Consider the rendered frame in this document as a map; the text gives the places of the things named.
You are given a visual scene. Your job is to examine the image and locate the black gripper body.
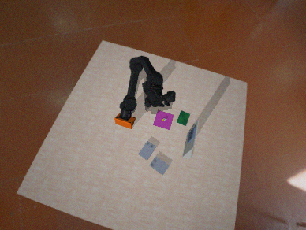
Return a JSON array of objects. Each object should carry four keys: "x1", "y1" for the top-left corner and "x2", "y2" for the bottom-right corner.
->
[{"x1": 144, "y1": 91, "x2": 176, "y2": 107}]

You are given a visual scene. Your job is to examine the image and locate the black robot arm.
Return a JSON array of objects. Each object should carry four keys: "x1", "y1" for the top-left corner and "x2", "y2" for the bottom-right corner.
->
[{"x1": 119, "y1": 56, "x2": 163, "y2": 121}]

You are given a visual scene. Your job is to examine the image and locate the magenta flat square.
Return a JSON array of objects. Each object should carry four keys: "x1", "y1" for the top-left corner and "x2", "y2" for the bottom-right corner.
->
[{"x1": 153, "y1": 110, "x2": 174, "y2": 130}]

